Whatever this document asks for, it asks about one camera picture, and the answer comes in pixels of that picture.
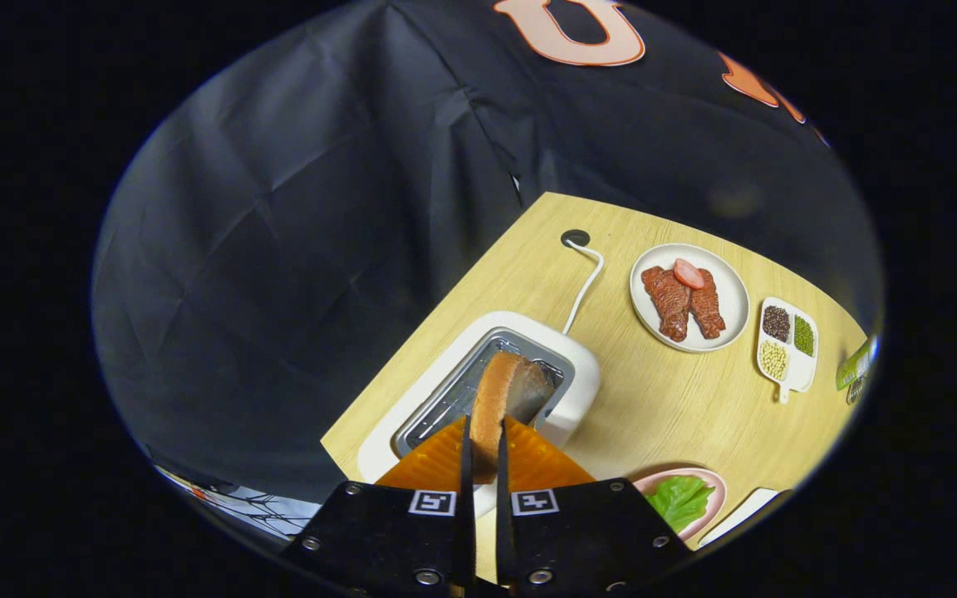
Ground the toasted brown bread slice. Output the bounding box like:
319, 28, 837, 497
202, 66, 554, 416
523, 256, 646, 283
469, 350, 557, 485

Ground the black backdrop cloth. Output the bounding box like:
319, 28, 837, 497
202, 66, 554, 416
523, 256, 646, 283
92, 0, 882, 503

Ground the green lettuce leaf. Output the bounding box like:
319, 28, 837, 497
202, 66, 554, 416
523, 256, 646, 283
645, 475, 716, 534

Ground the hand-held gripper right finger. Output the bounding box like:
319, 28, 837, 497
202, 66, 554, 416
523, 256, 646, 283
495, 415, 695, 595

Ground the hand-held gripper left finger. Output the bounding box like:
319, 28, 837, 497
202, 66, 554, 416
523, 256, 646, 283
283, 415, 478, 595

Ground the white divided dish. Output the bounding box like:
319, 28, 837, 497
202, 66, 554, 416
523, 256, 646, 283
756, 297, 820, 405

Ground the pile of yellow soybeans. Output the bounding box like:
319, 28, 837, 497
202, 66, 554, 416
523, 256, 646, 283
759, 340, 788, 382

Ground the pink plate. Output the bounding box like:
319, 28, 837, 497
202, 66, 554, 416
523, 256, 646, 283
632, 467, 729, 542

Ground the silver bottle green label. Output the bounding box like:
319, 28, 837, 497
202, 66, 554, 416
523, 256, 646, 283
835, 336, 878, 391

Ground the white square plate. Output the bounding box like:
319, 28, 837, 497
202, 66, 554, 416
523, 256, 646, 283
697, 488, 783, 549

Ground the white toaster cable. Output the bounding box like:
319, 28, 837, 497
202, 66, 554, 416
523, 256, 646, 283
562, 239, 606, 336

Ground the white toaster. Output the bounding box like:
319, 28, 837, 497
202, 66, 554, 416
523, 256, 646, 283
356, 311, 601, 520

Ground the round white plate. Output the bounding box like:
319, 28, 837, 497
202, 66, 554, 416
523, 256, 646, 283
629, 243, 751, 354

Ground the brown rib meat piece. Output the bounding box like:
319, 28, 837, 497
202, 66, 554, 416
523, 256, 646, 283
689, 267, 727, 340
641, 266, 693, 343

